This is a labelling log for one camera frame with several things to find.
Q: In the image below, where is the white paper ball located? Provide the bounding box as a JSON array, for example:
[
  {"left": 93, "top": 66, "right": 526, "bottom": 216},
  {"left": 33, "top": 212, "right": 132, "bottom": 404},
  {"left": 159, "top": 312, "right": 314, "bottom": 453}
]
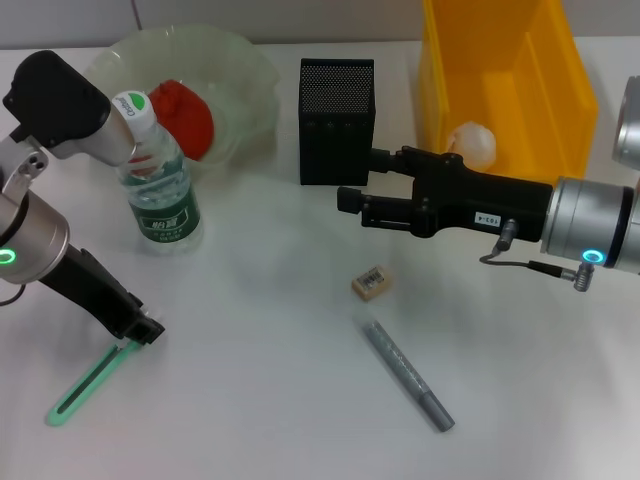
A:
[{"left": 444, "top": 122, "right": 499, "bottom": 174}]

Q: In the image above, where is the clear water bottle green label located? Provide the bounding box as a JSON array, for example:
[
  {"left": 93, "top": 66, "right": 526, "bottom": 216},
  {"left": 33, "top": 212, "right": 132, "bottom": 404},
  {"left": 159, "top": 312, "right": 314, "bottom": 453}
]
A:
[{"left": 110, "top": 89, "right": 204, "bottom": 256}]

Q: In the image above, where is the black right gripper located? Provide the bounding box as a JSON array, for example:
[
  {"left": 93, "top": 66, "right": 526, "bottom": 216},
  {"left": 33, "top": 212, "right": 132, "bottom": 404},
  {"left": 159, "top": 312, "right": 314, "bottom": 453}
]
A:
[{"left": 336, "top": 145, "right": 555, "bottom": 240}]

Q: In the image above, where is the black mesh pen holder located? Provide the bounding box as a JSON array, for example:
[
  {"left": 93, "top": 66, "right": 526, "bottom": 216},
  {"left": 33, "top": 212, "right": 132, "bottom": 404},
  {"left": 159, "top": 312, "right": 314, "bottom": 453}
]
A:
[{"left": 298, "top": 57, "right": 376, "bottom": 188}]

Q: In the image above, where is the beige eraser with barcode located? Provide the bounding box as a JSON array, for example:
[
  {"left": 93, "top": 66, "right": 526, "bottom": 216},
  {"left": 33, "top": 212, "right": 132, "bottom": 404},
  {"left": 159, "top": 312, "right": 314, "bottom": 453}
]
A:
[{"left": 350, "top": 267, "right": 392, "bottom": 303}]

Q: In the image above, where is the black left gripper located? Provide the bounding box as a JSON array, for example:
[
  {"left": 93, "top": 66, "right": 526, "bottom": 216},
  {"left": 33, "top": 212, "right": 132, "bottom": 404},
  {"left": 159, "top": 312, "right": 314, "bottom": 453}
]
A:
[{"left": 38, "top": 247, "right": 167, "bottom": 347}]

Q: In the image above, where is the red-orange toy orange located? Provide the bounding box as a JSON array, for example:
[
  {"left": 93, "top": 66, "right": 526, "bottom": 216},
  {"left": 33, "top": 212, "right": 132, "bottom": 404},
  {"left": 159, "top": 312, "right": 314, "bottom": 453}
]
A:
[{"left": 147, "top": 79, "right": 216, "bottom": 162}]

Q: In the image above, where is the grey marker pen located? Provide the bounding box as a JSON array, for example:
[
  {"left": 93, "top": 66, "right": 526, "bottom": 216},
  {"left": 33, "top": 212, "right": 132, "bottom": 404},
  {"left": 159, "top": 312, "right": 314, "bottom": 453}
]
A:
[{"left": 351, "top": 309, "right": 456, "bottom": 434}]

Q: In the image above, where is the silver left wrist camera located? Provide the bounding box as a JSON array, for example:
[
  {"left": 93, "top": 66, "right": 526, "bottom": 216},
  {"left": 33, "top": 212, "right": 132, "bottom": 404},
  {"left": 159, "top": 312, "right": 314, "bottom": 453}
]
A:
[{"left": 0, "top": 49, "right": 139, "bottom": 201}]

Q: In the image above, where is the pale green glass fruit plate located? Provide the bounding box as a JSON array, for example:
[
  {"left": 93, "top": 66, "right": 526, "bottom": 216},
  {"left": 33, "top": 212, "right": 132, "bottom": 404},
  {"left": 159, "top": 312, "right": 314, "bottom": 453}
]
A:
[{"left": 87, "top": 24, "right": 281, "bottom": 184}]

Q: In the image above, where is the yellow plastic storage bin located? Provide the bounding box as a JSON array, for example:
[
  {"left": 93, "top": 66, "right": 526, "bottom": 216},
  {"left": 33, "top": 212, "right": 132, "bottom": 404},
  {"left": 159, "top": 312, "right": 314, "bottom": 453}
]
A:
[{"left": 418, "top": 0, "right": 600, "bottom": 182}]

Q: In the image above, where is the right gripper cable with plug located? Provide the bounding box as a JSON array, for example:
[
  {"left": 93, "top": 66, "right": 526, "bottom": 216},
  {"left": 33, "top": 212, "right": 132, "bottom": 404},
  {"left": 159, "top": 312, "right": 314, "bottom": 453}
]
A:
[{"left": 478, "top": 217, "right": 599, "bottom": 294}]

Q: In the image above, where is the mint green utility knife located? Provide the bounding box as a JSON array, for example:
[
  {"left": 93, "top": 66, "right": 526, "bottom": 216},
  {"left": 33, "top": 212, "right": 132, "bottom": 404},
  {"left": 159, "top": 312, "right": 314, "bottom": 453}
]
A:
[{"left": 47, "top": 339, "right": 144, "bottom": 429}]

